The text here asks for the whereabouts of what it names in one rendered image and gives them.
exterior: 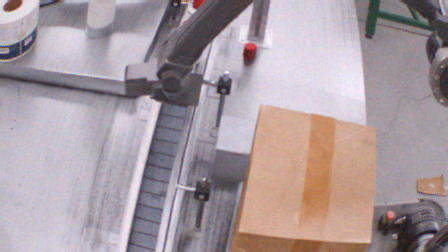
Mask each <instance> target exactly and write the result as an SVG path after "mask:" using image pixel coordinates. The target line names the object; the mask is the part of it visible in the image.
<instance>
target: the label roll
mask: <svg viewBox="0 0 448 252"><path fill-rule="evenodd" d="M39 3H40V2H39V0H0V61H1V62H5V61H12V60H14V59H17V58H19V57H21V56H23V55H24V54H26V53H27V52H28V51H29V50H31V48H32V47H33V46H34V44H35V43H36V41H37V37H38V35H37V33H38V29H37V28H38V17H39V15H38V13H39Z"/></svg>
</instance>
